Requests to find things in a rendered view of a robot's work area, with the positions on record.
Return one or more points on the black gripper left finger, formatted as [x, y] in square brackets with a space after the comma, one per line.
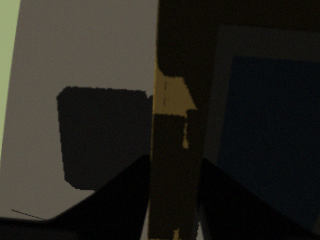
[116, 211]

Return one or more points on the dark grey flat panel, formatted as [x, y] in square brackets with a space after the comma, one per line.
[79, 102]

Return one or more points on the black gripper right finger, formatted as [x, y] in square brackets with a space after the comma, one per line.
[229, 211]

